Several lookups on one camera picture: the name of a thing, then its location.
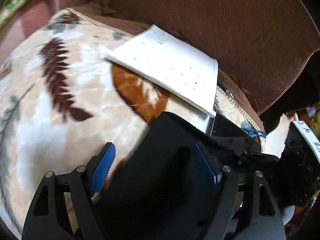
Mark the black phone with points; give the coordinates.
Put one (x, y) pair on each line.
(228, 134)

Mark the brown headboard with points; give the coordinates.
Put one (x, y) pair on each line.
(265, 44)

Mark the leaf patterned beige blanket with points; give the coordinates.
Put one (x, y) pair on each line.
(62, 100)

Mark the white notebook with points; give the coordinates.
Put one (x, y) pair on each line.
(173, 65)

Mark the black pants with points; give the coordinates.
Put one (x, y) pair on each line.
(172, 187)

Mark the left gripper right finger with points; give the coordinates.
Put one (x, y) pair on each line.
(245, 205)

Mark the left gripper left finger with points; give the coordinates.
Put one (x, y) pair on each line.
(47, 217)

